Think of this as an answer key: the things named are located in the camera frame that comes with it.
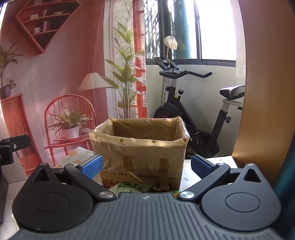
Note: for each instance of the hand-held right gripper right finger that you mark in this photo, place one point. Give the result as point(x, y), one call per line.
point(200, 166)

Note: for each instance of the black exercise bike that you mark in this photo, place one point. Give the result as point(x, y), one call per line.
point(175, 108)

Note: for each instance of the printed wall backdrop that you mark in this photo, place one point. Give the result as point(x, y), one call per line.
point(69, 69)

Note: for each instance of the wooden board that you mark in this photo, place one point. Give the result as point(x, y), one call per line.
point(265, 92)

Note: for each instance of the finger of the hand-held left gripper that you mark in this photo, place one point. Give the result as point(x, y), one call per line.
point(16, 144)

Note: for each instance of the brown cardboard box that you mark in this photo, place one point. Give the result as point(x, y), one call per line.
point(119, 178)

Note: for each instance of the green and white snack packet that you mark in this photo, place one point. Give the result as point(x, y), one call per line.
point(129, 187)

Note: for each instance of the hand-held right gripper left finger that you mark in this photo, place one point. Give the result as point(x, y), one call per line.
point(92, 166)

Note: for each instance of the pole with white cover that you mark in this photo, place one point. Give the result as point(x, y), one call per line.
point(170, 42)

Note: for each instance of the window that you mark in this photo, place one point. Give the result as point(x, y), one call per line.
point(216, 30)

